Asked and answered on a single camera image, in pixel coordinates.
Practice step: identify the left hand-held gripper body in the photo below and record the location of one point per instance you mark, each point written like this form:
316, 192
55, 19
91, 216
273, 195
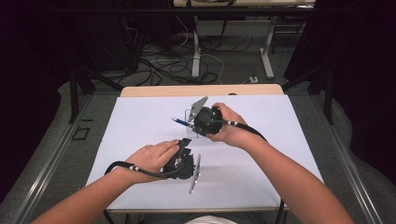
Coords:
182, 166

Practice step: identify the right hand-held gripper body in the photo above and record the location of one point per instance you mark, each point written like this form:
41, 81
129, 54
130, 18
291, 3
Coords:
207, 119

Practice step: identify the blue pen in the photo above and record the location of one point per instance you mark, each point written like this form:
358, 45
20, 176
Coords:
182, 122

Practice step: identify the person's right hand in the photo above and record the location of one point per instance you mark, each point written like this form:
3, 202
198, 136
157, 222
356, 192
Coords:
233, 133

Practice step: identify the person's left hand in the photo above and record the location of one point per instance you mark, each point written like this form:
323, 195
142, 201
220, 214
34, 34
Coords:
149, 158

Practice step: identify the white table sheet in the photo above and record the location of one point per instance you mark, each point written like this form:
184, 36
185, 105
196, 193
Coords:
140, 124

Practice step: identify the person's clothing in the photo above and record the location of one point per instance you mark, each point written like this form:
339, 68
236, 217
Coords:
208, 220

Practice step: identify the white power strip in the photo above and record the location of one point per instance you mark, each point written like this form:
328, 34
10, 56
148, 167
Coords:
253, 79

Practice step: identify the white metal desk leg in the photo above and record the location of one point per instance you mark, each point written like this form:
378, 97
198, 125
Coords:
195, 53
267, 56

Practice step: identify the black table leg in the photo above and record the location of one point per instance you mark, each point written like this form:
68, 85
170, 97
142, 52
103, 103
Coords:
108, 217
280, 213

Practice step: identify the black horizontal bar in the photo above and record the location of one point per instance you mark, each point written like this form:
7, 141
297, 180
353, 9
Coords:
186, 11

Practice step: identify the black metal stand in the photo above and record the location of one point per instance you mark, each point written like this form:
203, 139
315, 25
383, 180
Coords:
74, 93
327, 93

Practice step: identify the dark curtain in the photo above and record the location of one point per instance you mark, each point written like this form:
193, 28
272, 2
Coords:
364, 77
28, 93

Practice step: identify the aluminium floor rail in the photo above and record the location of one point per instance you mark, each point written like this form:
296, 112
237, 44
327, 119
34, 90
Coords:
53, 165
345, 161

